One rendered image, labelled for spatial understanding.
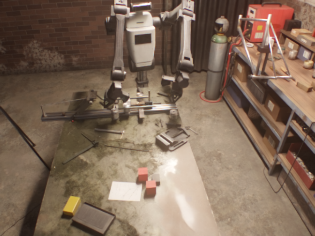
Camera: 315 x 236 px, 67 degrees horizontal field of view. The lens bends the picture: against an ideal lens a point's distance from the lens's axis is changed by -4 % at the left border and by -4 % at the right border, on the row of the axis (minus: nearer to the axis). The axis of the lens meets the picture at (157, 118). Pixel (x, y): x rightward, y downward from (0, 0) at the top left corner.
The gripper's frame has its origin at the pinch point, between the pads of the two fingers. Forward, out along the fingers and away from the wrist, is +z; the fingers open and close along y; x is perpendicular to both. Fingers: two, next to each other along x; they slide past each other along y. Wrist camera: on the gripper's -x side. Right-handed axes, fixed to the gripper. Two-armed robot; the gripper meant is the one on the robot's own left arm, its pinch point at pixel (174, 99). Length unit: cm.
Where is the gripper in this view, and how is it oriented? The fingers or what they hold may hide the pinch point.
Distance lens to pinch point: 158.2
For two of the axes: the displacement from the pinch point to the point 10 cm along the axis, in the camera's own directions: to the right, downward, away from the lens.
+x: 9.8, 1.8, 0.5
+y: -0.7, 5.9, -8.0
